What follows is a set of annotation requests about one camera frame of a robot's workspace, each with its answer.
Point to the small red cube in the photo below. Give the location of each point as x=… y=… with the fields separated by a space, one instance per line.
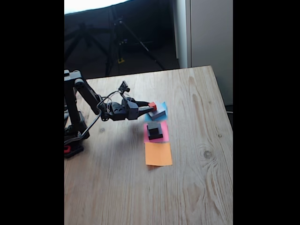
x=153 y=106

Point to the large grey cube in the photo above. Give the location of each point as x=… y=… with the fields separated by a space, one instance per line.
x=159 y=112

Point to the small black cube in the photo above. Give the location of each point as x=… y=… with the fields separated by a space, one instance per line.
x=152 y=127

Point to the medium black cube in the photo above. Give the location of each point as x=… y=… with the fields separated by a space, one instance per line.
x=160 y=132

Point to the blue paper sheet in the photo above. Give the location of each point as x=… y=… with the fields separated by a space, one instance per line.
x=165 y=106

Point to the pink paper sheet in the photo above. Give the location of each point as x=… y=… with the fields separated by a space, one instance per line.
x=165 y=133

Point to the orange paper sheet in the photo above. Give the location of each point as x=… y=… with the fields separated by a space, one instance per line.
x=158 y=153

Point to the black tripod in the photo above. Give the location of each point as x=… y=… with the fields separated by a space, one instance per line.
x=122 y=42

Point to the red table clamp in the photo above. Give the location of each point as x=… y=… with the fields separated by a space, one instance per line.
x=67 y=149

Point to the black light stand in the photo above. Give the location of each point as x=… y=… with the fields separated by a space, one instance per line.
x=90 y=43

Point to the white cabinet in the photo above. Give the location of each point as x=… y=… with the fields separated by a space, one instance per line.
x=211 y=35

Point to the bright white light panel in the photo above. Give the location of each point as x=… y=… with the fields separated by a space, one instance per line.
x=89 y=4

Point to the small gripper camera board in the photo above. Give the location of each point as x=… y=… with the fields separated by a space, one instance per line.
x=123 y=86

